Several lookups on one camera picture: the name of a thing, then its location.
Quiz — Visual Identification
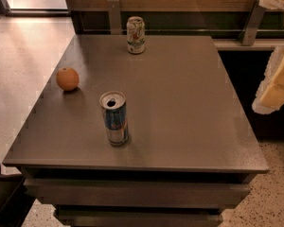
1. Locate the blue silver redbull can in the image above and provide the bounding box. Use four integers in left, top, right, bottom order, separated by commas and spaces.
99, 91, 128, 146

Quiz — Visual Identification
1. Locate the white green 7up can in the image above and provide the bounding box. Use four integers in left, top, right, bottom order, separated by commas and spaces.
127, 16, 145, 54

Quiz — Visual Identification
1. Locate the grey drawer cabinet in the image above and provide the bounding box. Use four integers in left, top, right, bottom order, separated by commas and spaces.
4, 35, 269, 227

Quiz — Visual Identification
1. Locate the orange fruit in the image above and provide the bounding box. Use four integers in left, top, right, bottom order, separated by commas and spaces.
56, 67, 80, 91

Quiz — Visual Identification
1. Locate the right metal wall bracket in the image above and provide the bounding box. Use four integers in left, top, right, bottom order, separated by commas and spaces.
240, 0, 266, 46

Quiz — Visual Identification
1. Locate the metal wall bracket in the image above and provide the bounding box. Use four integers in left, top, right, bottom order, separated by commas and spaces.
107, 0, 122, 35
240, 0, 266, 46

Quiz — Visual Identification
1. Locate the left metal wall bracket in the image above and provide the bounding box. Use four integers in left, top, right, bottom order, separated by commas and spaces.
107, 0, 122, 35

